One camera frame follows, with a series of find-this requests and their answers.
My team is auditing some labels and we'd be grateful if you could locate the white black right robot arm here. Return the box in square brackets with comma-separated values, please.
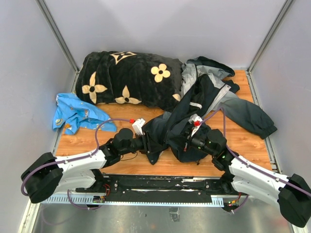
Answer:
[185, 130, 311, 228]

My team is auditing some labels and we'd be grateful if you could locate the aluminium front rail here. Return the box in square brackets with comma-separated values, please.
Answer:
[46, 178, 297, 207]

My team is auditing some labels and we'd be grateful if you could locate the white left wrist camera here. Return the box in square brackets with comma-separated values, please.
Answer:
[132, 118, 145, 135]

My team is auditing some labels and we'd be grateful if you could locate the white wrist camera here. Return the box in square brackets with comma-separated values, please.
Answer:
[189, 114, 203, 137]
[132, 118, 145, 135]

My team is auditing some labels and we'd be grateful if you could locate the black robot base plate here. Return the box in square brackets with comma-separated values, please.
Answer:
[74, 174, 239, 203]

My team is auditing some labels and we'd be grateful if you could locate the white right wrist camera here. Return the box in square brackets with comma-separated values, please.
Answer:
[189, 114, 203, 137]

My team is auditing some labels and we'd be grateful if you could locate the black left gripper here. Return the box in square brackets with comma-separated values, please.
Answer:
[120, 131, 164, 155]

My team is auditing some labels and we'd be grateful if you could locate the dark grey zip jacket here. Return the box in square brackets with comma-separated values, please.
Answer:
[143, 56, 277, 165]

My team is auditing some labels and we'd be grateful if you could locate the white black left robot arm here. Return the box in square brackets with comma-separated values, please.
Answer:
[21, 128, 162, 203]

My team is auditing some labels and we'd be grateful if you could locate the right rear aluminium frame post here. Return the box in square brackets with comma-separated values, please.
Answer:
[247, 0, 296, 72]

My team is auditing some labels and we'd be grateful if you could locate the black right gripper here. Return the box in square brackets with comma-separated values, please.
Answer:
[170, 125, 216, 156]

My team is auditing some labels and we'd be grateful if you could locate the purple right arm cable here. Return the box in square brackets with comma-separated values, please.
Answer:
[193, 107, 311, 214]

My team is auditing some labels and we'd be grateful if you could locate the blue patterned cloth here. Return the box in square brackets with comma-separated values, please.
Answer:
[52, 93, 110, 135]

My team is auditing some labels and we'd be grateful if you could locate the aluminium frame post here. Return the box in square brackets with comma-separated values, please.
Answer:
[35, 0, 80, 72]
[247, 0, 296, 72]

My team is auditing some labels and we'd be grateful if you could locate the left rear aluminium frame post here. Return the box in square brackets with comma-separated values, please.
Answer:
[35, 0, 80, 72]

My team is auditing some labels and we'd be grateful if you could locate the black blanket with cream flowers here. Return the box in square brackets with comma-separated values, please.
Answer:
[75, 51, 182, 112]

